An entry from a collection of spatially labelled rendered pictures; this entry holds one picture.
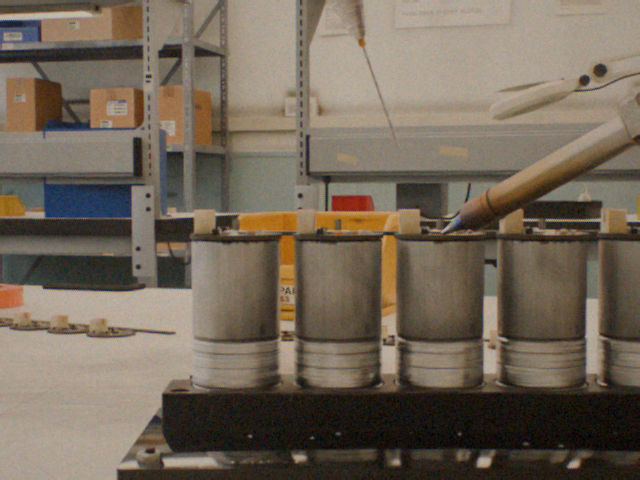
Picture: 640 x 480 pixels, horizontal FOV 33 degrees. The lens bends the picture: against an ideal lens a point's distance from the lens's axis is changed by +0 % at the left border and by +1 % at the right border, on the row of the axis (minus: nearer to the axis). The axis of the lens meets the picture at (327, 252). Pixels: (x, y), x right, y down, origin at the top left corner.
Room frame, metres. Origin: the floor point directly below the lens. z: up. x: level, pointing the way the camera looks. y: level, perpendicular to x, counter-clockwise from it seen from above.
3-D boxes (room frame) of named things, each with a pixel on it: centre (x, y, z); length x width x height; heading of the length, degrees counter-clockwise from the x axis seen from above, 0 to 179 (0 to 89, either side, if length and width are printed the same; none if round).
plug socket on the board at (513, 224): (0.30, -0.05, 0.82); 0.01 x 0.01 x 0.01; 1
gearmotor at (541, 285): (0.30, -0.06, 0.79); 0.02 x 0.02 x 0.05
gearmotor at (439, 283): (0.30, -0.03, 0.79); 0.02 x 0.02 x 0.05
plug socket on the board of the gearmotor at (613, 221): (0.30, -0.08, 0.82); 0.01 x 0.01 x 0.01; 1
